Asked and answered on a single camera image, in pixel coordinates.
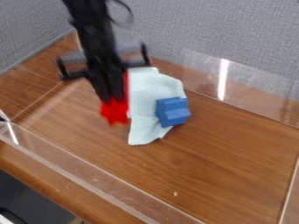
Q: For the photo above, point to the red plastic bar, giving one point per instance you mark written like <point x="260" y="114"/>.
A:
<point x="115" y="109"/>

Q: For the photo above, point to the light blue cloth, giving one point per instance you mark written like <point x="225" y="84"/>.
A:
<point x="148" y="86"/>

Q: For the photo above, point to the blue plastic block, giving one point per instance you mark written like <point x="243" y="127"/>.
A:
<point x="172" y="111"/>

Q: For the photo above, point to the clear acrylic enclosure wall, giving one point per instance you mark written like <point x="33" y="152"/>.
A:
<point x="225" y="169"/>

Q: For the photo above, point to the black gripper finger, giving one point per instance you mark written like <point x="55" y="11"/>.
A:
<point x="115" y="84"/>
<point x="99" y="82"/>

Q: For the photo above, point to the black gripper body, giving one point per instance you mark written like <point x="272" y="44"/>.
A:
<point x="104" y="61"/>

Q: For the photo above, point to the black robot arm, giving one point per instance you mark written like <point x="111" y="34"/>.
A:
<point x="91" y="21"/>

